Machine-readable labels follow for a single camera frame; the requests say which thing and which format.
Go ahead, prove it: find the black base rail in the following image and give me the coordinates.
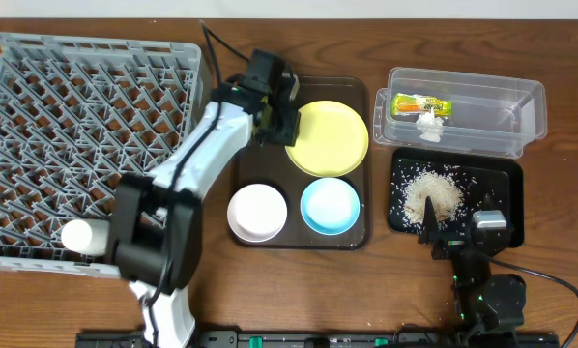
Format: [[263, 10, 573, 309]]
[[74, 328, 561, 348]]

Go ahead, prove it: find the light blue round bowl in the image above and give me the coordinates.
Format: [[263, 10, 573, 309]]
[[300, 178, 361, 236]]

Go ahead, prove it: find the rice pile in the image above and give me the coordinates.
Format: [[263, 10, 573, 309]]
[[390, 164, 477, 233]]

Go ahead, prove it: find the yellow snack wrapper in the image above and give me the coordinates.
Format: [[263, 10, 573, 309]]
[[390, 93, 452, 118]]

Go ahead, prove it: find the clear plastic bin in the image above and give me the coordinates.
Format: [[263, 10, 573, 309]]
[[372, 67, 548, 159]]

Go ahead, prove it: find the white tissue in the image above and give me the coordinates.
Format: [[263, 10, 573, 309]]
[[416, 109, 443, 143]]

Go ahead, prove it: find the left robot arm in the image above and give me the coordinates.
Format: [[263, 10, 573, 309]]
[[105, 49, 300, 347]]

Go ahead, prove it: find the white paper cup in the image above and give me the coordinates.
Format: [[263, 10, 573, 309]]
[[61, 219, 109, 256]]

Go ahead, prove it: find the white round bowl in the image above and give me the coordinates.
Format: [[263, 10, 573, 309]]
[[227, 184, 288, 243]]

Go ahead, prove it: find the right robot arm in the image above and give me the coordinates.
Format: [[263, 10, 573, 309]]
[[419, 197, 526, 347]]

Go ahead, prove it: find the black rectangular tray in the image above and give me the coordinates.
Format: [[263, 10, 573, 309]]
[[388, 148, 525, 247]]

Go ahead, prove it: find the yellow round plate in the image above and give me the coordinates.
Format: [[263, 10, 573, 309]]
[[285, 101, 369, 177]]

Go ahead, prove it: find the grey plastic dish rack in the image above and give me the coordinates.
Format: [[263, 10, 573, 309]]
[[0, 32, 214, 278]]

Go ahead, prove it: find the dark brown serving tray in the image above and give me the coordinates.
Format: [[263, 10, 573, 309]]
[[232, 76, 372, 250]]

